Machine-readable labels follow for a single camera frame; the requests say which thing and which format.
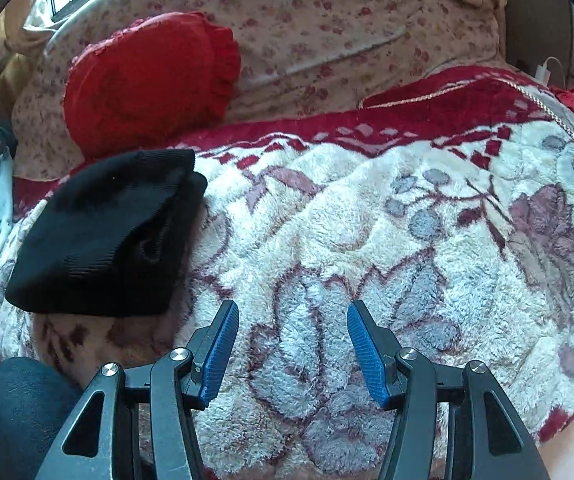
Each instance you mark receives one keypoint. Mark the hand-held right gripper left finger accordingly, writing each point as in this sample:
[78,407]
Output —
[217,360]

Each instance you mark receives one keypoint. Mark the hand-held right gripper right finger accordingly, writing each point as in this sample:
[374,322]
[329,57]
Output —
[367,360]

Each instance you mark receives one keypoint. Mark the red and white plush blanket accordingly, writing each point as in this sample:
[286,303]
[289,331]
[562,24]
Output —
[367,210]

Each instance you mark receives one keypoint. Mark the person's leg in blue jeans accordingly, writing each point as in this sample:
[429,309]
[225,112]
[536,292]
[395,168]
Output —
[22,410]

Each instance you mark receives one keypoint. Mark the floral bed sheet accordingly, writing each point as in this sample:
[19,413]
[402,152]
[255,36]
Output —
[317,35]

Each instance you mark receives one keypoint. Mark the red heart-shaped ruffled pillow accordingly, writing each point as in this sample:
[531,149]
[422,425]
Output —
[142,85]

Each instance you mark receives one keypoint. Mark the white charger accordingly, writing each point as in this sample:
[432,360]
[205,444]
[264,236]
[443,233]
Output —
[547,71]

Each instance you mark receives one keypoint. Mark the black pants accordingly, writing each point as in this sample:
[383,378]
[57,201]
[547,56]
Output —
[92,240]

